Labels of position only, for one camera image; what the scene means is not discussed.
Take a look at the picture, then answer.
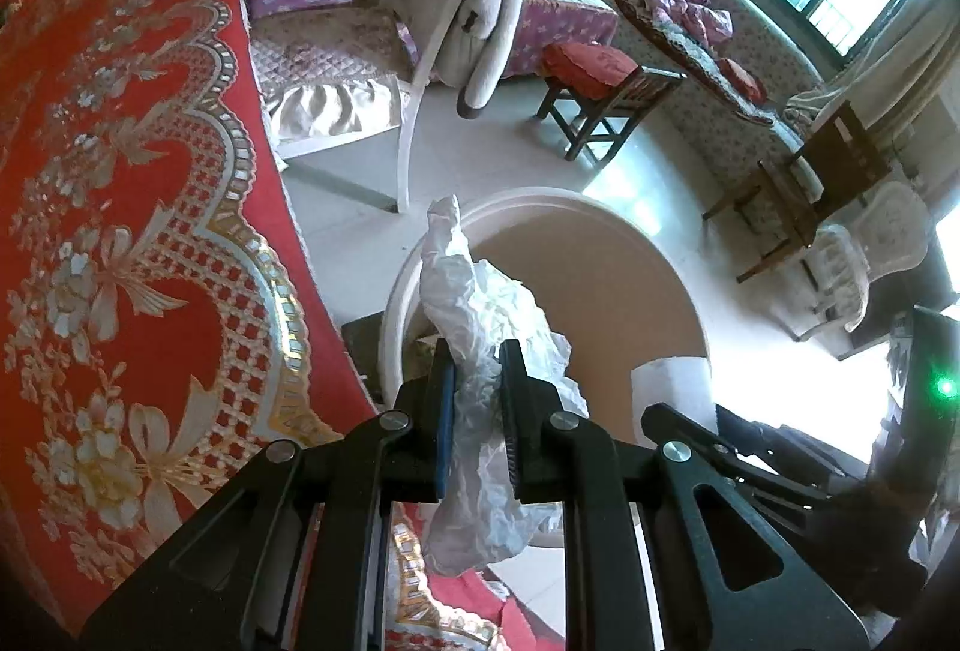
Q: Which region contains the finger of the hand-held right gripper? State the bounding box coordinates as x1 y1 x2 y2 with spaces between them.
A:
641 402 815 517
716 405 856 491

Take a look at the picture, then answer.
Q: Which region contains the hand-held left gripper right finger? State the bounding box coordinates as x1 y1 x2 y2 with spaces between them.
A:
499 340 871 651

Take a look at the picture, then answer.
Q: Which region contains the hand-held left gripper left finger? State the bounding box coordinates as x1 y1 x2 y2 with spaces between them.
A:
79 337 460 651

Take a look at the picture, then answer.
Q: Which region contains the white tissue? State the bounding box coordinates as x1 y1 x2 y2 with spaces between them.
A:
418 195 590 578

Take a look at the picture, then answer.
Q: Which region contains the beige plastic bucket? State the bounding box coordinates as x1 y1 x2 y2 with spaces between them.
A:
379 186 712 551

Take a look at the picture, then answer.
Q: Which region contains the white plastic chair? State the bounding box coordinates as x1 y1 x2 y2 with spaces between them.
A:
780 182 938 344

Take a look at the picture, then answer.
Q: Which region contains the brown wooden chair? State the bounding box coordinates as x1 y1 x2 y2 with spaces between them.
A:
701 100 893 284

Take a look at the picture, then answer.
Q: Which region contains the floral sofa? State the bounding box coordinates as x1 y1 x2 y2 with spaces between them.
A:
585 0 848 232

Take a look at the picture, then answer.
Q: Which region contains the small dark wooden chair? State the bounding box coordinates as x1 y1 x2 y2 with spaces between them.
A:
536 64 687 164

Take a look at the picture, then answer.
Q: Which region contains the beige satin cloth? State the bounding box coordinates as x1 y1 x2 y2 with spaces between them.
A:
270 77 402 142

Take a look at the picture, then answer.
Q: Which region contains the small red sofa cushion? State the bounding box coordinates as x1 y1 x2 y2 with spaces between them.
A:
716 57 770 104

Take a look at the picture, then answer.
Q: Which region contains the long floral sofa mat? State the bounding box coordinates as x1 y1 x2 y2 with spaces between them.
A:
600 0 788 127

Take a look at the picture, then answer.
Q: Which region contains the red seat cushion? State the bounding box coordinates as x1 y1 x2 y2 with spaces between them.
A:
541 42 642 101

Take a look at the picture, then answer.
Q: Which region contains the quilted seat pad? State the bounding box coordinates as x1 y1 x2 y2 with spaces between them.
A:
251 10 413 97

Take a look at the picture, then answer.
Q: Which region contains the purple patterned table cover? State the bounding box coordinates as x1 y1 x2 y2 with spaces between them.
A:
499 0 620 82

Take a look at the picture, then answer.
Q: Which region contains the red floral tablecloth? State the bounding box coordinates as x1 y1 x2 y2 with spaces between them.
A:
0 0 503 651

